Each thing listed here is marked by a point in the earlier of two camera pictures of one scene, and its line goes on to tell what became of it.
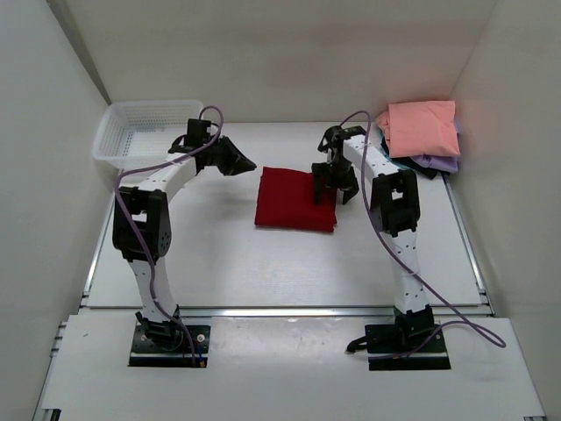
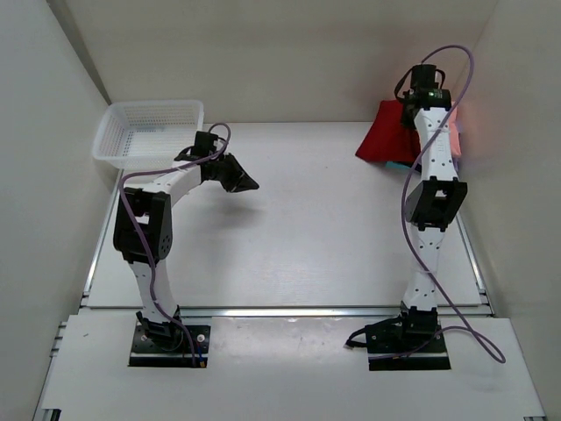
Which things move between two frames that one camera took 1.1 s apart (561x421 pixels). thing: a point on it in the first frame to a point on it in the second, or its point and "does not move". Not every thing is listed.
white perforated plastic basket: [140, 133] does not move
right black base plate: [383, 345] does not move
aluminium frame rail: [108, 312] does not move
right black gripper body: [337, 174] to [406, 117]
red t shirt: [287, 198] to [387, 139]
